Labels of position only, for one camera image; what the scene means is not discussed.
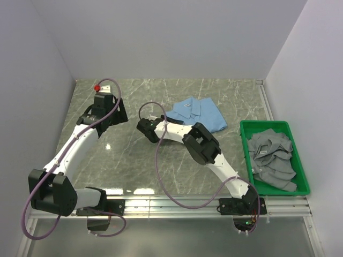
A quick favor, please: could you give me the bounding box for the light blue long sleeve shirt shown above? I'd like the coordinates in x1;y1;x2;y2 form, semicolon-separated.
166;97;227;133

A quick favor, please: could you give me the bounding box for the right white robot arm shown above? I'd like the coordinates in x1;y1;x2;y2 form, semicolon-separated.
137;116;259;215

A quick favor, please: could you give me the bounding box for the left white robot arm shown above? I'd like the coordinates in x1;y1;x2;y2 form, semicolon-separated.
28;93;128;216

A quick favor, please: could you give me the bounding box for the grey long sleeve shirt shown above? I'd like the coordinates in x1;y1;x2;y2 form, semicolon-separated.
247;128;297;192

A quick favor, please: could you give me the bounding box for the green plastic bin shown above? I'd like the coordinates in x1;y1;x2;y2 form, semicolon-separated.
240;120;310;196

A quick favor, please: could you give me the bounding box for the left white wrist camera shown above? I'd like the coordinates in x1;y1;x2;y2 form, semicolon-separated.
94;84;112;95

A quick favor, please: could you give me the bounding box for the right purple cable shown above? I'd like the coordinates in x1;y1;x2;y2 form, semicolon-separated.
138;101;260;238

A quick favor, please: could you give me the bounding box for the purple cable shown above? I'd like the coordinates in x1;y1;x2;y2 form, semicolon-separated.
138;101;260;238
20;78;127;240

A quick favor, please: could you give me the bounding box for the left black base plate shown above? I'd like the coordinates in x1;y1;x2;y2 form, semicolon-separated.
76;199;125;216

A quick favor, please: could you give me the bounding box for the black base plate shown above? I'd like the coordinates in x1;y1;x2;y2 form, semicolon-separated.
217;198;267;216
76;199;125;216

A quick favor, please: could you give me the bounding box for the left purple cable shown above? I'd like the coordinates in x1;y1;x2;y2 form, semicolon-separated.
20;78;127;240

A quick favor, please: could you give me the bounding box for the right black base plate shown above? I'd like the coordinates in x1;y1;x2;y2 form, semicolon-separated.
217;198;267;216

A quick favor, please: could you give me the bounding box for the aluminium mounting rail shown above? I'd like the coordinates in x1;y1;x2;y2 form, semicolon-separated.
17;195;324;256

